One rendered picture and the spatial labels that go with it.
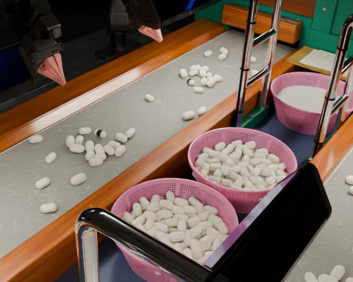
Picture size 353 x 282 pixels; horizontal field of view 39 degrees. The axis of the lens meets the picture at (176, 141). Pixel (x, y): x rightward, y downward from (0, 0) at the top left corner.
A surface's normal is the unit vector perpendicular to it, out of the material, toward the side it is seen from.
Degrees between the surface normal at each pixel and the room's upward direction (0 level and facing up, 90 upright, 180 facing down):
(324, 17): 90
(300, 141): 0
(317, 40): 90
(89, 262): 90
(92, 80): 0
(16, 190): 0
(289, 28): 90
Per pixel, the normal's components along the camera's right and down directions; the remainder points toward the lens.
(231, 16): -0.59, 0.44
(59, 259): 0.81, 0.37
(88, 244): 0.26, 0.55
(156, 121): 0.04, -0.83
